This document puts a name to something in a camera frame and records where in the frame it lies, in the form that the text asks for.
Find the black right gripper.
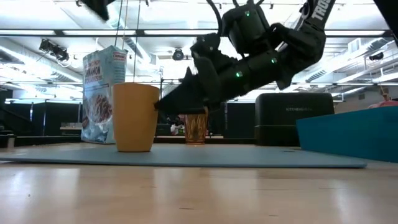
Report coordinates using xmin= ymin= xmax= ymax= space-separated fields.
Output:
xmin=154 ymin=54 xmax=246 ymax=114

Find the amber faceted drinking glass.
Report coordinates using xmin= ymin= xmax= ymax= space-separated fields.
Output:
xmin=184 ymin=107 xmax=208 ymax=146

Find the yellow plastic cup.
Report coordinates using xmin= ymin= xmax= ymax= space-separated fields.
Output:
xmin=111 ymin=82 xmax=160 ymax=153

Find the light blue cinnamon cereal box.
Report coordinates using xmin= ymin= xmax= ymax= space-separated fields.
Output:
xmin=80 ymin=45 xmax=129 ymax=145

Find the blue-grey placemat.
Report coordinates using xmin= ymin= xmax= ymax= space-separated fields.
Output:
xmin=0 ymin=142 xmax=368 ymax=169

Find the black kitchen appliance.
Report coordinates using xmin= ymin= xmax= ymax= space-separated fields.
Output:
xmin=254 ymin=92 xmax=335 ymax=147

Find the black office partition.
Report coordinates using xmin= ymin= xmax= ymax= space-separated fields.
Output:
xmin=0 ymin=98 xmax=82 ymax=138

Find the blue plastic bin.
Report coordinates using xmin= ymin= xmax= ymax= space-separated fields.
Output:
xmin=295 ymin=105 xmax=398 ymax=164

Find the white ceiling air vent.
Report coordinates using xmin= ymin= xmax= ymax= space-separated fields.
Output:
xmin=348 ymin=37 xmax=362 ymax=54

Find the pink object behind bin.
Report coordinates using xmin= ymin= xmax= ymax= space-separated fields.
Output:
xmin=368 ymin=99 xmax=398 ymax=110

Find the round black ceiling camera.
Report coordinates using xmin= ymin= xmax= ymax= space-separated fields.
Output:
xmin=172 ymin=48 xmax=185 ymax=62

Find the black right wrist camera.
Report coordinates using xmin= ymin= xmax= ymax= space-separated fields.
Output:
xmin=190 ymin=32 xmax=222 ymax=60

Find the black camera cable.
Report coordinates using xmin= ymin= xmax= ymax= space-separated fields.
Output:
xmin=206 ymin=0 xmax=223 ymax=35

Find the black ceiling camera cluster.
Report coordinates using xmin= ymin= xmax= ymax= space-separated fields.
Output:
xmin=39 ymin=39 xmax=70 ymax=62

